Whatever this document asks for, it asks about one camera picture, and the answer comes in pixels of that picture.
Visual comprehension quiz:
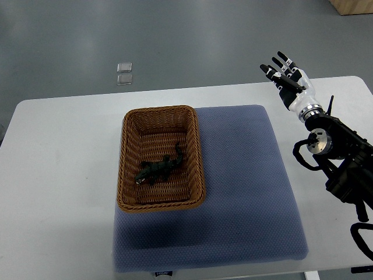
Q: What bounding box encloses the black cable loop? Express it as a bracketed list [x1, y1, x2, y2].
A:
[293, 138, 327, 172]

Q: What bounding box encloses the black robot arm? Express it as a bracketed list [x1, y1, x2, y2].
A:
[293, 104, 372, 258]

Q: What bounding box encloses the dark toy crocodile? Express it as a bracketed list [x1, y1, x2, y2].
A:
[135, 142, 184, 186]

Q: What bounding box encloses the blue grey cushion mat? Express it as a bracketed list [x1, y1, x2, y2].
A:
[113, 105, 308, 273]

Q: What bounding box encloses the upper metal floor plate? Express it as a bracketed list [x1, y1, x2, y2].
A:
[117, 62, 132, 73]

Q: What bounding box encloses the wooden box corner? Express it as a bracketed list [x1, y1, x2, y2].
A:
[329, 0, 372, 16]

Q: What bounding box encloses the brown wicker basket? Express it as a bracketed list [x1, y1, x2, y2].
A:
[117, 105, 206, 214]

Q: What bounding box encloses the black table control panel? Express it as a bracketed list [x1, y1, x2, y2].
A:
[350, 265, 373, 274]

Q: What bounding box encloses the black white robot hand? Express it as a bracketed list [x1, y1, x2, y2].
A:
[260, 51, 323, 122]

